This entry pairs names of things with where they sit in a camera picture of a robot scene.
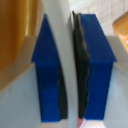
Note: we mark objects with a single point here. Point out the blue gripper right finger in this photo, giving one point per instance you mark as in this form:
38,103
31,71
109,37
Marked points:
98,73

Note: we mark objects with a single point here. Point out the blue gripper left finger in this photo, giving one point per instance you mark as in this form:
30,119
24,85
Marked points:
46,80

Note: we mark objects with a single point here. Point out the white bowl with yellow inside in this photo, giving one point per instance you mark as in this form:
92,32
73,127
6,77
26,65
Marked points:
58,26

